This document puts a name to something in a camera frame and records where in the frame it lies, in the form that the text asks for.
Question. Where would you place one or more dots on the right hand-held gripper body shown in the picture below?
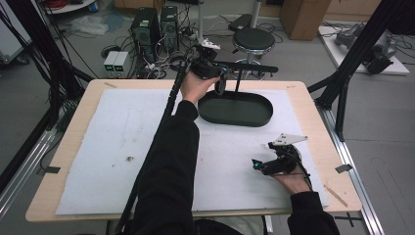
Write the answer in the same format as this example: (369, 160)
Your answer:
(282, 163)

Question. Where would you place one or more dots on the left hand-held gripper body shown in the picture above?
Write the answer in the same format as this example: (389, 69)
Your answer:
(204, 65)

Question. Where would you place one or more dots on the black oval tray rack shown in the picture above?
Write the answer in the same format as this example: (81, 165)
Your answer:
(235, 111)

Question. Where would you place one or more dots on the person's right hand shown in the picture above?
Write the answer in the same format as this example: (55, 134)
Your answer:
(293, 184)

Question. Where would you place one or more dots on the person's left hand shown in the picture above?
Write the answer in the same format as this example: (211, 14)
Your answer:
(195, 88)

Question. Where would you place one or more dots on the black round stool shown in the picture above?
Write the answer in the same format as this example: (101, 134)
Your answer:
(253, 39)

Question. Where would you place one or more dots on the grey metal stand leg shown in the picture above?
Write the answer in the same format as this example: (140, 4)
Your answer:
(201, 19)

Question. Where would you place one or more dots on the black flat pedal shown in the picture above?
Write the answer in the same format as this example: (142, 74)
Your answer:
(240, 22)

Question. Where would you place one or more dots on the slim black computer tower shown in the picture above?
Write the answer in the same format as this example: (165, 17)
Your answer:
(169, 27)

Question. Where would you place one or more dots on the black tape piece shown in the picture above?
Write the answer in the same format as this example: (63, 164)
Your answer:
(50, 169)
(343, 168)

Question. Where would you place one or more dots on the thin wooden stick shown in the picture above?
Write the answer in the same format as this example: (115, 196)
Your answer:
(336, 196)

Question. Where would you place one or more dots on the large black computer tower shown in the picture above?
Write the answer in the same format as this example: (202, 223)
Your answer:
(145, 32)

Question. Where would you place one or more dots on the white power supply box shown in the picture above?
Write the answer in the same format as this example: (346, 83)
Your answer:
(121, 62)
(110, 62)

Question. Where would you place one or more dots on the brown cardboard box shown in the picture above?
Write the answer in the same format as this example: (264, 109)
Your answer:
(303, 18)

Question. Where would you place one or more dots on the white floor board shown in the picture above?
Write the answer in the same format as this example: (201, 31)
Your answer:
(336, 54)

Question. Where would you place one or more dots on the clear plastic bag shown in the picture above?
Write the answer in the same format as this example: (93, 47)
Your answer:
(88, 25)

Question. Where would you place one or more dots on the round white table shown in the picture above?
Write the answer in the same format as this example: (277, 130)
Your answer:
(70, 7)

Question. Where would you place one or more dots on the white foam mat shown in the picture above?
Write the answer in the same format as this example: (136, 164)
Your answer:
(107, 182)

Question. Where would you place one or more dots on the grey machine on board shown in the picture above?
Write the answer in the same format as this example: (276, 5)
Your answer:
(378, 49)

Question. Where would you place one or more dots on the aluminium rail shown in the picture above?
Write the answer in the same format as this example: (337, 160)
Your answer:
(23, 163)
(352, 176)

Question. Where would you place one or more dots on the black frame strut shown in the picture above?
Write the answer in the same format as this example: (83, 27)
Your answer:
(355, 49)
(39, 42)

